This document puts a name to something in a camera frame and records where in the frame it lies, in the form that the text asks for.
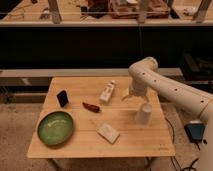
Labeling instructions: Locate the long wooden workbench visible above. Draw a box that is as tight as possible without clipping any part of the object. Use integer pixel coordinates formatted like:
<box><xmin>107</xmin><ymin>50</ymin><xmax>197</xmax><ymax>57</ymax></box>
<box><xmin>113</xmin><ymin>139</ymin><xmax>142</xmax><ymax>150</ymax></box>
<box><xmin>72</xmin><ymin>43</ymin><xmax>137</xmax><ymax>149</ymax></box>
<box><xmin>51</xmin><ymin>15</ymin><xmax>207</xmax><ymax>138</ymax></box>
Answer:
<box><xmin>0</xmin><ymin>67</ymin><xmax>184</xmax><ymax>79</ymax></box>

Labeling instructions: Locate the black cable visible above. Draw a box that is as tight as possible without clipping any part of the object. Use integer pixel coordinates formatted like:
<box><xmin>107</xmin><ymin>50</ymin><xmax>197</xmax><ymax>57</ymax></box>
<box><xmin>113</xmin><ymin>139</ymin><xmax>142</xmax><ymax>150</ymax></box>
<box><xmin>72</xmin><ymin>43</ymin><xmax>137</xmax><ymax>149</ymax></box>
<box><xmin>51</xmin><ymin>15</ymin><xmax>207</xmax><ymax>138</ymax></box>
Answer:
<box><xmin>164</xmin><ymin>117</ymin><xmax>208</xmax><ymax>171</ymax></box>

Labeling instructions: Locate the white squeeze bottle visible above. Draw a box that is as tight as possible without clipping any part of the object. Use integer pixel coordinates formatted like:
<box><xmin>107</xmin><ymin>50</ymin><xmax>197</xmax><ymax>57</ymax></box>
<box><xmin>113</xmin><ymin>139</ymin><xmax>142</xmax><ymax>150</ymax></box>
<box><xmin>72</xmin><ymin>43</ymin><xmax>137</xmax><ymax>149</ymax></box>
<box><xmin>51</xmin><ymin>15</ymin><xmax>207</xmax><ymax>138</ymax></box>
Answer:
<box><xmin>99</xmin><ymin>80</ymin><xmax>116</xmax><ymax>104</ymax></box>

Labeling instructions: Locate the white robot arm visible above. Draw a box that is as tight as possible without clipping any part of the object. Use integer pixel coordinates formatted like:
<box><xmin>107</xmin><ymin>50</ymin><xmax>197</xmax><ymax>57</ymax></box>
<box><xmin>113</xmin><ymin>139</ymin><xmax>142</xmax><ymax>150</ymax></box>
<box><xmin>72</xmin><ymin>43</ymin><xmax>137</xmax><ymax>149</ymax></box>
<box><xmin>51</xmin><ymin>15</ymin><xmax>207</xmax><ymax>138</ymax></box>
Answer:
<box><xmin>122</xmin><ymin>57</ymin><xmax>213</xmax><ymax>171</ymax></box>

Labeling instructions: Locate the white paper cup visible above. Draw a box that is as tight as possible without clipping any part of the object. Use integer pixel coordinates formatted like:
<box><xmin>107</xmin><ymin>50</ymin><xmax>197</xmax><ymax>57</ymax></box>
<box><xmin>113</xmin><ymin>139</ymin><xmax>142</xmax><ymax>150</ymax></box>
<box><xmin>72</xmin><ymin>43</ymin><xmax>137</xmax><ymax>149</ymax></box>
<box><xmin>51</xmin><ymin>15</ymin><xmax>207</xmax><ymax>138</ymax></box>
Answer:
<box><xmin>135</xmin><ymin>103</ymin><xmax>152</xmax><ymax>125</ymax></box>

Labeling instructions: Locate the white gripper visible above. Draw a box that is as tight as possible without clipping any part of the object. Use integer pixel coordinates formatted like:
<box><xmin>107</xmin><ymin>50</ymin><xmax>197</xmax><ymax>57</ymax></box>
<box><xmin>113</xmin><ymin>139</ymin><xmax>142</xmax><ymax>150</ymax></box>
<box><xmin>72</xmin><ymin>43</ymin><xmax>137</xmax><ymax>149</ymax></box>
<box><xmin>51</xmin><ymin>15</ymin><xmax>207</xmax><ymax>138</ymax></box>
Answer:
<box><xmin>121</xmin><ymin>79</ymin><xmax>149</xmax><ymax>102</ymax></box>

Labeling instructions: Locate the beige sponge block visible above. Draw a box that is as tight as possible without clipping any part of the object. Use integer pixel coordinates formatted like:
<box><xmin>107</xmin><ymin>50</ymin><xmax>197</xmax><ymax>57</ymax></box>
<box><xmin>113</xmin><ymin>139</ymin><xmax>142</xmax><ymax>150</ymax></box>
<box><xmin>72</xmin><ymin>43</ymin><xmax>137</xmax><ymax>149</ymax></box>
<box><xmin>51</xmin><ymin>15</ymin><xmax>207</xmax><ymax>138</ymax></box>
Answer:
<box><xmin>98</xmin><ymin>124</ymin><xmax>120</xmax><ymax>144</ymax></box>

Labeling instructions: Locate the wooden table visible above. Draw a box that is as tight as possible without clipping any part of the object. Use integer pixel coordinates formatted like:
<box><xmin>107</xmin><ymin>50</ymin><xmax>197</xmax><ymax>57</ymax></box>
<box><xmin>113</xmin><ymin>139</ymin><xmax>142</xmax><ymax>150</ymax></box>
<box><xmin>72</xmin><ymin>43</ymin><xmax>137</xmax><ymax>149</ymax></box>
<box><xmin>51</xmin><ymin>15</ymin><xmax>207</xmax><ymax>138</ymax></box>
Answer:
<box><xmin>27</xmin><ymin>77</ymin><xmax>175</xmax><ymax>159</ymax></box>

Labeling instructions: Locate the green ceramic bowl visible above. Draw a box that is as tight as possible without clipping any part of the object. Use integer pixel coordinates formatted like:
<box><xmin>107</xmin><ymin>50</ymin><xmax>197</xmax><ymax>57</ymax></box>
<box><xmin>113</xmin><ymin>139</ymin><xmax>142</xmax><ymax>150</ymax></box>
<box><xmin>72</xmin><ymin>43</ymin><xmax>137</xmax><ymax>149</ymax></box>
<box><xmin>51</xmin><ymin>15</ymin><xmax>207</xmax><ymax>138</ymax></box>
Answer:
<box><xmin>37</xmin><ymin>111</ymin><xmax>74</xmax><ymax>146</ymax></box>

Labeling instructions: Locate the blue foot pedal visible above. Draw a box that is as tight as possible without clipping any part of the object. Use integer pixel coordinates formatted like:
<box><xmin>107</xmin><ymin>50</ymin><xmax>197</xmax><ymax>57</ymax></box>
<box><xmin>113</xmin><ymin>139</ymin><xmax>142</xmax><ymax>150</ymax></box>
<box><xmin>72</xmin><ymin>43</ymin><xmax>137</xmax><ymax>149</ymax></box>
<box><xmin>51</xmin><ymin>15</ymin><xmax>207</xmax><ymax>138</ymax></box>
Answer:
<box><xmin>184</xmin><ymin>123</ymin><xmax>205</xmax><ymax>142</ymax></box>

